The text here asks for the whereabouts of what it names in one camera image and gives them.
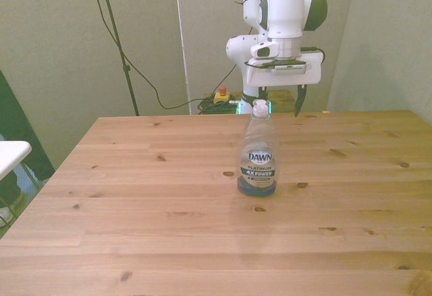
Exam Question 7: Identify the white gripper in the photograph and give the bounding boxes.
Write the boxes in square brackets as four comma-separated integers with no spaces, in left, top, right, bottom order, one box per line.
[245,50,323,119]

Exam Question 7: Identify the clear Dawn dish soap bottle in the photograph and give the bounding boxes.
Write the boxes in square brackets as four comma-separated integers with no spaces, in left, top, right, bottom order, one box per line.
[236,99,281,198]

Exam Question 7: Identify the yellow emergency stop button box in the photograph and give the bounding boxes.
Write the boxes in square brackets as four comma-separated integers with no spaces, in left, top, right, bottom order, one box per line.
[213,86,232,105]

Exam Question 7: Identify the white vertical pole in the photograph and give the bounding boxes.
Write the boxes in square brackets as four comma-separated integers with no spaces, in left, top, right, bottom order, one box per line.
[173,0,194,115]

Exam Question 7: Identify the black tripod stand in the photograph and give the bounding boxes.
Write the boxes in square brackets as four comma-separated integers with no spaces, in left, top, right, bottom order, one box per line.
[82,0,140,117]

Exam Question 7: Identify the coiled dark cable bundle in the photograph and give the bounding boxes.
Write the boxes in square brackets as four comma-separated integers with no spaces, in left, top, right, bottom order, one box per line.
[196,97,241,115]

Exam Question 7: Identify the black cable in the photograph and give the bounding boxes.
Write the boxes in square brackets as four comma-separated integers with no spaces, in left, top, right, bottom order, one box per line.
[86,0,238,111]

